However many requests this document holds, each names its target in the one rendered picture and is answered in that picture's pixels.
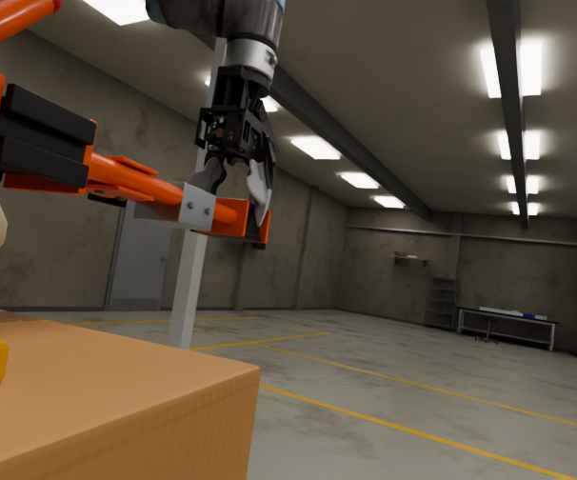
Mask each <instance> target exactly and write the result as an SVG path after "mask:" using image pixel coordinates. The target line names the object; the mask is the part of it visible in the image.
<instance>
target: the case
mask: <svg viewBox="0 0 577 480"><path fill-rule="evenodd" d="M0 340H3V341H5V342H6V343H7V344H8V347H9V355H8V361H7V365H6V371H5V376H4V378H3V380H2V381H1V383H0V480H247V472H248V465H249V452H250V445H251V438H252V431H253V424H254V416H255V410H256V403H257V395H258V389H259V382H260V374H261V369H260V368H259V367H258V366H256V365H252V364H249V363H244V362H240V361H235V360H230V359H227V358H222V357H218V356H213V355H208V354H204V353H200V352H195V351H191V350H183V349H178V348H174V347H170V346H165V345H160V344H156V343H151V342H148V341H143V340H138V339H134V338H129V337H125V336H121V335H116V334H112V333H107V332H102V331H99V330H90V329H86V328H81V327H77V326H73V325H68V324H64V323H59V322H54V321H50V320H46V319H42V318H37V317H32V316H28V315H24V314H20V313H15V312H10V311H6V310H0Z"/></svg>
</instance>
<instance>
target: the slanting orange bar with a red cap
mask: <svg viewBox="0 0 577 480"><path fill-rule="evenodd" d="M61 5H62V0H0V43H2V42H3V41H5V40H7V39H9V38H10V37H12V36H13V35H15V34H16V33H18V32H20V31H22V30H24V29H26V28H28V27H29V26H31V25H33V24H35V23H36V22H38V21H40V20H42V19H43V18H45V17H47V16H49V15H50V14H54V13H56V12H58V11H59V9H60V7H61Z"/></svg>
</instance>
